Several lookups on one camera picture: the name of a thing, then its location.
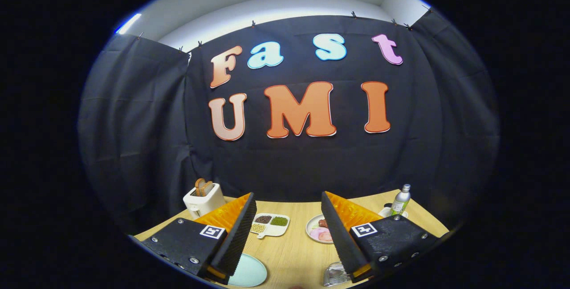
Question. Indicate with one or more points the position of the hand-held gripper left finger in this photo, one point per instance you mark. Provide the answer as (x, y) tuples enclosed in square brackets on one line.
[(238, 240)]

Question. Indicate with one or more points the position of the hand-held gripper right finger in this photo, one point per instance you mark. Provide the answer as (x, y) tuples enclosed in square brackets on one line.
[(340, 240)]

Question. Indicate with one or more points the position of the salmon pink ham slice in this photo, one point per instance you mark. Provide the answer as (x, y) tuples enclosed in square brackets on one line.
[(327, 237)]

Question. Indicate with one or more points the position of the pile of yellow soybeans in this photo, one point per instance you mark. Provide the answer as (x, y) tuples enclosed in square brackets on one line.
[(257, 228)]

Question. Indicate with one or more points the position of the brown steak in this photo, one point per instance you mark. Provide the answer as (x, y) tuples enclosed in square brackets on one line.
[(323, 223)]

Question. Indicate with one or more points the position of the pale pink ham slice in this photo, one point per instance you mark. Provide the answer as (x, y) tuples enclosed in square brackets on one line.
[(316, 232)]

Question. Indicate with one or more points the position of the pile of dark red beans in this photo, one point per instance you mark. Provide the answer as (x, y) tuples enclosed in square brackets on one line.
[(263, 219)]

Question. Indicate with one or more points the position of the beige round dinner plate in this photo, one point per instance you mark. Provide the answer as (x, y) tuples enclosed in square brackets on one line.
[(311, 223)]

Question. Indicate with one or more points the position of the light green round plate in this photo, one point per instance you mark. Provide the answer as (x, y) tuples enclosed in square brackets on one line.
[(249, 273)]

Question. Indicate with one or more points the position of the white divided dish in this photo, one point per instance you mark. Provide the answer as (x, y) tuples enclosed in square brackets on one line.
[(277, 231)]

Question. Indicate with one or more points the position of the pile of green beans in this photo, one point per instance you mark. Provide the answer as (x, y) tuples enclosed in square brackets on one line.
[(279, 221)]

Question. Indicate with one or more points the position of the white toaster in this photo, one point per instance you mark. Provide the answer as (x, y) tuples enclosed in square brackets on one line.
[(205, 204)]

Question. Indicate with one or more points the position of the small white square coaster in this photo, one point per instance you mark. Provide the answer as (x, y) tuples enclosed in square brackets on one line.
[(385, 211)]

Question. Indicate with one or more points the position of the brown toast slice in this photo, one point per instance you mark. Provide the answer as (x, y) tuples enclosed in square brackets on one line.
[(208, 189), (199, 186)]

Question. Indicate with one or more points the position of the green label metal bottle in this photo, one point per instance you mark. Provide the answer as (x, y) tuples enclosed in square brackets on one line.
[(400, 202)]

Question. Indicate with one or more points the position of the black backdrop cloth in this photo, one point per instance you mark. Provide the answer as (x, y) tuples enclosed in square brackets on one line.
[(156, 124)]

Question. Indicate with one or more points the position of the long ceiling light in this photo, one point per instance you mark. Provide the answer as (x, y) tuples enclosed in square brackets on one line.
[(129, 23)]

